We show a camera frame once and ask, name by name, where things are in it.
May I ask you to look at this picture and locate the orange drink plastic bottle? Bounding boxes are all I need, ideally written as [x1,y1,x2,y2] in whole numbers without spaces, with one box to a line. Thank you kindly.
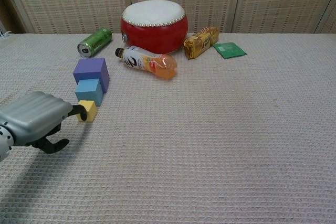
[115,46,178,81]

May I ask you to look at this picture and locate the green sachet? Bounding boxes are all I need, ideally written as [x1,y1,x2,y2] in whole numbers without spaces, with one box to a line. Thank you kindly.
[212,41,248,60]

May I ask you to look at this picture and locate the medium blue foam cube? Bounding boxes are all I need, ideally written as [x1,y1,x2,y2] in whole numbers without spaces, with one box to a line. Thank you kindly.
[75,78,103,106]

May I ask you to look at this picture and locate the yellow biscuit pack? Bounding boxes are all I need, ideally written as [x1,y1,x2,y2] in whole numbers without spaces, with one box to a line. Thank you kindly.
[183,26,221,60]

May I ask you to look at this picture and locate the beige woven tablecloth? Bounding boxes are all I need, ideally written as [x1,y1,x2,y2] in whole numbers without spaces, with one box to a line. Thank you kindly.
[0,33,336,224]

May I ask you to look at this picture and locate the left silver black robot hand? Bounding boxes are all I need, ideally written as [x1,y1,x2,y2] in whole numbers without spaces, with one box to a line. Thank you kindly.
[0,90,89,154]

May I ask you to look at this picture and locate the small yellow foam cube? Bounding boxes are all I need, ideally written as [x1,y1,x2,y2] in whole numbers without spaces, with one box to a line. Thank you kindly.
[77,100,98,123]

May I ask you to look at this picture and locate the woven folding screen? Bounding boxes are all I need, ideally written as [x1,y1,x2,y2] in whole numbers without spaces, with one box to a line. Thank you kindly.
[0,0,336,35]

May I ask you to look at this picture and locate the red drum white top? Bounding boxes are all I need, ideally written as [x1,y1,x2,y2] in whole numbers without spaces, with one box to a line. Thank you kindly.
[120,0,188,55]

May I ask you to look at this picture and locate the green drink can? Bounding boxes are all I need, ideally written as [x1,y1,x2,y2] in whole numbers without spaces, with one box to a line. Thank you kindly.
[77,27,113,59]

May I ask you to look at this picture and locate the large purple foam cube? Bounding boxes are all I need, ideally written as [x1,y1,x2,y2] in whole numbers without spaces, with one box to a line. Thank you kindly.
[72,58,110,94]

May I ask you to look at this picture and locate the brown wooden board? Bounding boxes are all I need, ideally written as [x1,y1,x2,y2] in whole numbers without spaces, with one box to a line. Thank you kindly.
[0,0,27,34]

